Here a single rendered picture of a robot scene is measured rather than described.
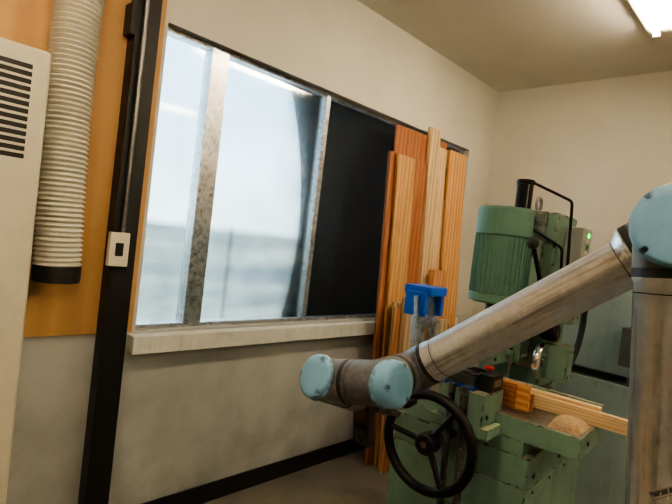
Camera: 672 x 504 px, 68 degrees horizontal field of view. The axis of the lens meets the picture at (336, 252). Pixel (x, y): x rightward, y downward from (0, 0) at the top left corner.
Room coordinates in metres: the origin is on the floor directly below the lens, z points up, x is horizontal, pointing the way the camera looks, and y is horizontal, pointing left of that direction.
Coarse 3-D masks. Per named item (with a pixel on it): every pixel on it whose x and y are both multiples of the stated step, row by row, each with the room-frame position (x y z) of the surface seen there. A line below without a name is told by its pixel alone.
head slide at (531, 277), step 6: (540, 240) 1.70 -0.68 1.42; (540, 246) 1.71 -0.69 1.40; (528, 270) 1.66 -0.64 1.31; (534, 270) 1.68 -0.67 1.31; (528, 276) 1.66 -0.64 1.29; (534, 276) 1.69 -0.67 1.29; (528, 282) 1.66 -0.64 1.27; (534, 282) 1.70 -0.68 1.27; (522, 342) 1.66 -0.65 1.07; (528, 342) 1.71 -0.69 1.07; (516, 348) 1.66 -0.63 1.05; (522, 348) 1.67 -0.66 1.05; (516, 354) 1.66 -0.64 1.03; (516, 360) 1.66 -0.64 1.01; (522, 360) 1.68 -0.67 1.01
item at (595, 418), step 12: (540, 396) 1.51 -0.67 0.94; (540, 408) 1.51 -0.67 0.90; (552, 408) 1.49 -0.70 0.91; (564, 408) 1.46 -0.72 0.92; (576, 408) 1.44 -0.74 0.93; (588, 408) 1.44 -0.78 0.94; (588, 420) 1.42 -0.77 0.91; (600, 420) 1.40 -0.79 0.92; (612, 420) 1.38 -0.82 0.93; (624, 420) 1.36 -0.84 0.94; (624, 432) 1.36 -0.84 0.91
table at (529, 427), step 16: (432, 416) 1.46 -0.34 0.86; (496, 416) 1.44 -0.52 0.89; (512, 416) 1.41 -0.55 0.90; (528, 416) 1.43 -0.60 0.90; (544, 416) 1.44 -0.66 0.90; (480, 432) 1.36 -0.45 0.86; (496, 432) 1.40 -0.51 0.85; (512, 432) 1.40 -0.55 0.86; (528, 432) 1.37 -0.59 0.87; (544, 432) 1.35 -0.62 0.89; (560, 432) 1.32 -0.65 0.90; (592, 432) 1.37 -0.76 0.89; (544, 448) 1.34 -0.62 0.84; (560, 448) 1.32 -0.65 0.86; (576, 448) 1.29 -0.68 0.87
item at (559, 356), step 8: (552, 344) 1.65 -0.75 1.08; (560, 344) 1.66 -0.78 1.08; (552, 352) 1.65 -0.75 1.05; (560, 352) 1.63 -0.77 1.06; (568, 352) 1.62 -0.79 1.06; (552, 360) 1.65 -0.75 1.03; (560, 360) 1.63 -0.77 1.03; (568, 360) 1.62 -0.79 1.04; (552, 368) 1.65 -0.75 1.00; (560, 368) 1.63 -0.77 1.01; (568, 368) 1.63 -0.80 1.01; (544, 376) 1.66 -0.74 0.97; (552, 376) 1.64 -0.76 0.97; (560, 376) 1.63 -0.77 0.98; (568, 376) 1.64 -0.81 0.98
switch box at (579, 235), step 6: (576, 228) 1.75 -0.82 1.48; (582, 228) 1.73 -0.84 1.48; (576, 234) 1.74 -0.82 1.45; (582, 234) 1.73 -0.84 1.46; (576, 240) 1.74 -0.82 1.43; (582, 240) 1.73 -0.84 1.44; (564, 246) 1.77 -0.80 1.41; (576, 246) 1.74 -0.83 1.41; (582, 246) 1.73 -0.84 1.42; (564, 252) 1.77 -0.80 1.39; (570, 252) 1.75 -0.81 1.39; (576, 252) 1.74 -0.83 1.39; (582, 252) 1.74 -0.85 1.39; (588, 252) 1.79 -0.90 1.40; (564, 258) 1.76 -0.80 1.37; (570, 258) 1.75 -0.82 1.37; (576, 258) 1.74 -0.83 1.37; (564, 264) 1.76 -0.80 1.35
